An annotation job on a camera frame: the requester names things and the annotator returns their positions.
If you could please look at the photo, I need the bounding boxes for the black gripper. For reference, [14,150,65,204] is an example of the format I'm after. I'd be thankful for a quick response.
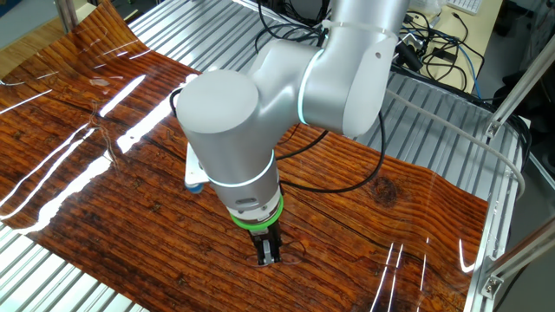
[247,224,283,266]

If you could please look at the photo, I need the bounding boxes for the thin-framed glasses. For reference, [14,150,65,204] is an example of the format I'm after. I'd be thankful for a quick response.
[245,240,307,266]

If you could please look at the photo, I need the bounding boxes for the glossy wood-pattern mat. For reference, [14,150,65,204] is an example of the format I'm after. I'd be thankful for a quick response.
[0,0,489,312]

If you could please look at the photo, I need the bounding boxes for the diagonal aluminium strut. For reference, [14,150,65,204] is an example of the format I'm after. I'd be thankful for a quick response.
[484,32,555,140]
[479,224,555,300]

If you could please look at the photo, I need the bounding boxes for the black office chair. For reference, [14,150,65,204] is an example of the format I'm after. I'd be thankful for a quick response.
[493,71,555,131]

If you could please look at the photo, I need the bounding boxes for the beige desk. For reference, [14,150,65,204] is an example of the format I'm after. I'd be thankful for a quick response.
[402,0,504,94]

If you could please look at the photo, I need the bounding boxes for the white keyboard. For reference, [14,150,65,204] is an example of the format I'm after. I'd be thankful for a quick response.
[446,0,483,16]

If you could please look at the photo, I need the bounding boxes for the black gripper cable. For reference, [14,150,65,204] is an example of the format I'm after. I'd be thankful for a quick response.
[275,110,387,194]

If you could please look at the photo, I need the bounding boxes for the wrist camera with white bracket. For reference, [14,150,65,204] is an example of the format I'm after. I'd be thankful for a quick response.
[184,142,210,193]

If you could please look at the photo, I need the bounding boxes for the grey corrugated hose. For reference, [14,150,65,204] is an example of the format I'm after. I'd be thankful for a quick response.
[384,88,526,200]

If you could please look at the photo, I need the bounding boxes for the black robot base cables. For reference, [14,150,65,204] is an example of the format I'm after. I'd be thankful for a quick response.
[254,0,331,49]

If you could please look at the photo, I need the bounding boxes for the tangled black desk cables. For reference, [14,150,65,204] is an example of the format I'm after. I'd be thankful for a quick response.
[396,0,486,93]

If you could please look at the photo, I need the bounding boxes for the blue cable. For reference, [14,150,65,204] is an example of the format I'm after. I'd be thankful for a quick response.
[453,42,483,100]

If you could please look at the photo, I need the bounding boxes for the grey metal post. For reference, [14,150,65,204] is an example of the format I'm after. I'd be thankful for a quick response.
[54,0,80,34]

